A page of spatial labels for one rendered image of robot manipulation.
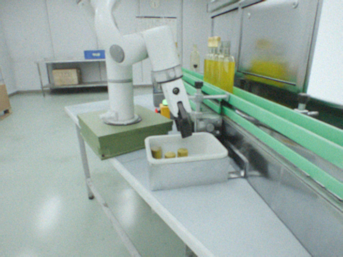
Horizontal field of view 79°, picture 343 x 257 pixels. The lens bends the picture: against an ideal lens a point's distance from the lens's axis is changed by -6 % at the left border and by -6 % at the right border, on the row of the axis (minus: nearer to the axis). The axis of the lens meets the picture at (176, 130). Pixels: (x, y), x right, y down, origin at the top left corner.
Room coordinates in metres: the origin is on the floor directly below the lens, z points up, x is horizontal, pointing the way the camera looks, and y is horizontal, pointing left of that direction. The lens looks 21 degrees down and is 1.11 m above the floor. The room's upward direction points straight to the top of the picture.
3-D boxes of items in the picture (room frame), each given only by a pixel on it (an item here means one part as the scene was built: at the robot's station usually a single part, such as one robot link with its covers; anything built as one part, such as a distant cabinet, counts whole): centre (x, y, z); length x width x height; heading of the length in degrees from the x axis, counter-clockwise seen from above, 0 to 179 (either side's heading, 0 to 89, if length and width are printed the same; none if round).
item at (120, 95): (0.83, 0.23, 0.92); 0.16 x 0.13 x 0.15; 137
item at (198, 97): (0.73, -0.10, 0.95); 0.17 x 0.03 x 0.12; 101
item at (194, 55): (1.71, -0.14, 1.01); 0.06 x 0.06 x 0.26; 19
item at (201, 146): (0.60, -0.02, 0.80); 0.22 x 0.17 x 0.09; 101
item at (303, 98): (0.53, -0.34, 0.94); 0.07 x 0.04 x 0.13; 101
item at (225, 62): (0.89, -0.19, 0.99); 0.06 x 0.06 x 0.21; 11
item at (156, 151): (0.63, 0.07, 0.79); 0.04 x 0.04 x 0.04
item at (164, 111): (1.14, 0.05, 0.79); 0.07 x 0.07 x 0.07; 11
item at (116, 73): (0.85, 0.22, 1.08); 0.13 x 0.10 x 0.16; 15
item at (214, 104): (1.63, 0.02, 0.92); 1.75 x 0.01 x 0.08; 11
